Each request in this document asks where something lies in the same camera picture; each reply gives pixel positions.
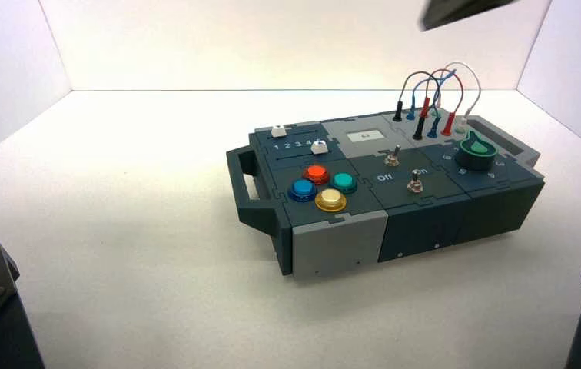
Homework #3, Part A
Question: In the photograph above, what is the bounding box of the red round push button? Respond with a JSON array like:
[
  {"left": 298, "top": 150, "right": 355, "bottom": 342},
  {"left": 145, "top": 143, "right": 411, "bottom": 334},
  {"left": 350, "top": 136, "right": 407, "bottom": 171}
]
[{"left": 302, "top": 164, "right": 331, "bottom": 186}]

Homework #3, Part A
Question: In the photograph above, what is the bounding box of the black jumper cable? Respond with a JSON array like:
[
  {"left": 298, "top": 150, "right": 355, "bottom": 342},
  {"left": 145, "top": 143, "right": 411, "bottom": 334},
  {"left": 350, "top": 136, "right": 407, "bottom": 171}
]
[{"left": 392, "top": 71, "right": 442, "bottom": 141}]

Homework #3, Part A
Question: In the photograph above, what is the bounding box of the teal round push button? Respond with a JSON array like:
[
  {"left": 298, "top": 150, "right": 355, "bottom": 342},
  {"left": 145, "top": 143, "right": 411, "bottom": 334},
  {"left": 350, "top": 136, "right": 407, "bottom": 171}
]
[{"left": 329, "top": 171, "right": 358, "bottom": 195}]

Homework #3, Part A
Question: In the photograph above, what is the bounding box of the blue round push button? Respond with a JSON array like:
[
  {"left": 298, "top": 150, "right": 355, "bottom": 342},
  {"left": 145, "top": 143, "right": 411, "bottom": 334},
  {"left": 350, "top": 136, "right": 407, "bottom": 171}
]
[{"left": 287, "top": 178, "right": 318, "bottom": 203}]

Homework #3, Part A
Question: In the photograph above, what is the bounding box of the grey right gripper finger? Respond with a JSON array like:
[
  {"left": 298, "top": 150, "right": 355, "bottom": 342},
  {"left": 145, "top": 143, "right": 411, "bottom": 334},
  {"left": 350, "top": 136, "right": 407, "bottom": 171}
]
[{"left": 419, "top": 0, "right": 522, "bottom": 32}]

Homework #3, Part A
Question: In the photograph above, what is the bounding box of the yellow round push button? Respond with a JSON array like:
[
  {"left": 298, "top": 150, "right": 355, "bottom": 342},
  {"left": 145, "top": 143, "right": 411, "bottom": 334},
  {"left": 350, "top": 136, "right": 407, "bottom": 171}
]
[{"left": 314, "top": 188, "right": 347, "bottom": 214}]

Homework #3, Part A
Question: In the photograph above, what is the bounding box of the green dark rotary knob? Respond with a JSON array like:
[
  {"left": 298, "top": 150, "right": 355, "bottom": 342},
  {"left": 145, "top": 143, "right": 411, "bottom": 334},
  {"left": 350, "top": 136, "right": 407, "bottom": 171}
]
[{"left": 454, "top": 130, "right": 498, "bottom": 172}]

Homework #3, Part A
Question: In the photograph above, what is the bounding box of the red jumper cable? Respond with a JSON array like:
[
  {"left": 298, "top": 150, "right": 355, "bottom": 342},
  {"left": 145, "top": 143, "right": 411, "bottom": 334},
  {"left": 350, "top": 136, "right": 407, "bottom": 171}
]
[{"left": 420, "top": 68, "right": 465, "bottom": 138}]

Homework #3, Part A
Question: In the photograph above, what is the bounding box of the dark teal grey control box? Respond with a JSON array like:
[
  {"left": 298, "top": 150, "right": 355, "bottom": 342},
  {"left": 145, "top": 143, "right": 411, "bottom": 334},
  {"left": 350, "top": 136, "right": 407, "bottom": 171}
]
[{"left": 225, "top": 114, "right": 546, "bottom": 280}]

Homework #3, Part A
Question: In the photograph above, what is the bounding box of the white jumper cable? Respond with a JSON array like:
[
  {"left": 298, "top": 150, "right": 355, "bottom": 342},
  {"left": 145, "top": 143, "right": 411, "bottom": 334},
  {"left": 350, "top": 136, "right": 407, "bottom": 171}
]
[{"left": 430, "top": 61, "right": 483, "bottom": 135}]

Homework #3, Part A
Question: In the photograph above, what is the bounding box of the blue jumper cable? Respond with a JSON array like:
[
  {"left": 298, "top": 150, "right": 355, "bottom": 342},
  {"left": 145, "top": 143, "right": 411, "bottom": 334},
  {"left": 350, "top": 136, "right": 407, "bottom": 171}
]
[{"left": 405, "top": 70, "right": 457, "bottom": 140}]

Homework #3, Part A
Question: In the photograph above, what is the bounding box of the small white display screen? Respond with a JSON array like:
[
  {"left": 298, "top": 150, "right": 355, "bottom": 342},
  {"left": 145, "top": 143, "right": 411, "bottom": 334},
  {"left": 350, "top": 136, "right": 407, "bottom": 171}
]
[{"left": 347, "top": 129, "right": 380, "bottom": 144}]

